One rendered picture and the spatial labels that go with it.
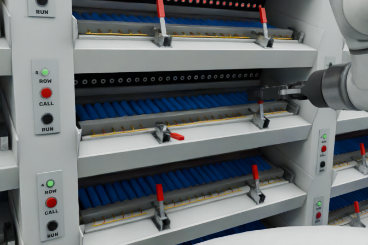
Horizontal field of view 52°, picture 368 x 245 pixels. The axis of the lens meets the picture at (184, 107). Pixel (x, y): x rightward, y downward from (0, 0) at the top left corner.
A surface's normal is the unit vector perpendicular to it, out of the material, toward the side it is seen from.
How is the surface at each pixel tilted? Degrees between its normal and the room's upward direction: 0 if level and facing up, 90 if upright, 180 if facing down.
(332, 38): 90
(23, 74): 90
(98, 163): 109
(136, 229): 19
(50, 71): 90
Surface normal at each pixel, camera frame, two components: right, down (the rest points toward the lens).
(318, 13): -0.86, 0.07
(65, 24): 0.51, 0.15
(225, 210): 0.18, -0.88
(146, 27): 0.48, 0.46
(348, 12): -0.72, 0.43
